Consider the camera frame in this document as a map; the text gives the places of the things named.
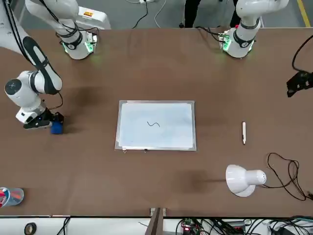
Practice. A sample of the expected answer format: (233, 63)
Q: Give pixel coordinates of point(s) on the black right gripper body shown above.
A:
(41, 122)

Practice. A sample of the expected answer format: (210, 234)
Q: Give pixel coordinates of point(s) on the blue whiteboard eraser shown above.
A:
(56, 129)

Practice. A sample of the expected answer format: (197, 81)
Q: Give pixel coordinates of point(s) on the white marker dark cap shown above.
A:
(243, 131)

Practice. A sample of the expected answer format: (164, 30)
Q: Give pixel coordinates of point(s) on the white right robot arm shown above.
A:
(19, 98)

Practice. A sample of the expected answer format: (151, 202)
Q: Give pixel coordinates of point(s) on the silver framed whiteboard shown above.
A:
(171, 115)

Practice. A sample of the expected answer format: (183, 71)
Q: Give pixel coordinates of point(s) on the translucent pen cup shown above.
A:
(14, 202)

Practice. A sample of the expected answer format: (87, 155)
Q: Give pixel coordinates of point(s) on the black tape roll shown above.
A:
(25, 228)

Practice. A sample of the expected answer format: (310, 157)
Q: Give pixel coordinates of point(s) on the white controller box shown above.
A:
(97, 18)

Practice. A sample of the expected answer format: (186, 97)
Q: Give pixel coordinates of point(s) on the white desk lamp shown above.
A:
(239, 178)

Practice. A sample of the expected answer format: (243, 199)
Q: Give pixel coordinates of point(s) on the person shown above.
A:
(190, 12)

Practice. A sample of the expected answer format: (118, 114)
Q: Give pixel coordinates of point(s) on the white floor power strip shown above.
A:
(146, 1)

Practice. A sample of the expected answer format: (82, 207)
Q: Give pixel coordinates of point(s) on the red lit circuit board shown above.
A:
(187, 224)

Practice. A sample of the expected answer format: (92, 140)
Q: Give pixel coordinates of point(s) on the aluminium frame post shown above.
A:
(156, 220)

